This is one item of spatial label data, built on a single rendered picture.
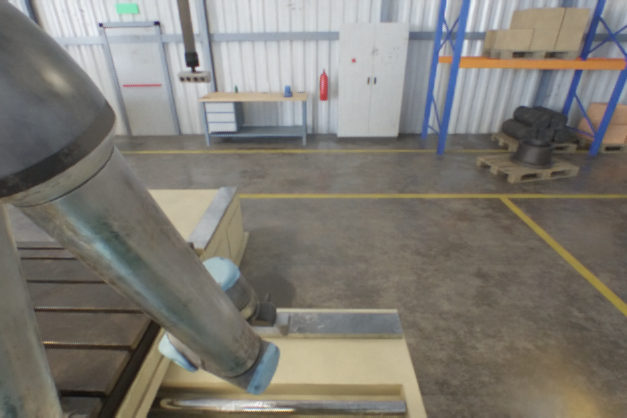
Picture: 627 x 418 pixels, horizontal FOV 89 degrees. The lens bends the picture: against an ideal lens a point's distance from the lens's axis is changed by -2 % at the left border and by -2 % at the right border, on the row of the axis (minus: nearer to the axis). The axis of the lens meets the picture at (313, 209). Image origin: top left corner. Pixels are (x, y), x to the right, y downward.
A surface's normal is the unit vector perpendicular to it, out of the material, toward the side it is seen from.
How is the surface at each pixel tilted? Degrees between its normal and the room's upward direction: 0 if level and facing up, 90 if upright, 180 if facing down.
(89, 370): 0
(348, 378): 0
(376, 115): 90
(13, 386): 91
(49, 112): 77
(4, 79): 66
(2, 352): 91
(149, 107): 90
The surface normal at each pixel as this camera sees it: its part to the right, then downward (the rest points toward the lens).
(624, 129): -0.01, 0.47
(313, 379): 0.00, -0.88
